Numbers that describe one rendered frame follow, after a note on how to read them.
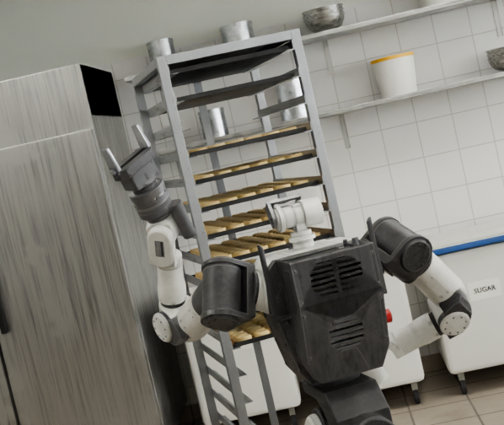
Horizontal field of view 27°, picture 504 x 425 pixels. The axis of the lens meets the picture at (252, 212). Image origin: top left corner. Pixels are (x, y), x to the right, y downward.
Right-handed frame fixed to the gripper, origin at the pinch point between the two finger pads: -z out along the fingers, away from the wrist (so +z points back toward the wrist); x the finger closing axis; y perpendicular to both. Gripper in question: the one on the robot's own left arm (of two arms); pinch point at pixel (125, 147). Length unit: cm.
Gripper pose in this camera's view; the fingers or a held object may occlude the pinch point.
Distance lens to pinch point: 249.0
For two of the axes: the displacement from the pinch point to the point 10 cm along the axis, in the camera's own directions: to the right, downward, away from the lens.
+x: 5.8, -5.6, 5.9
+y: 7.2, 0.1, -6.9
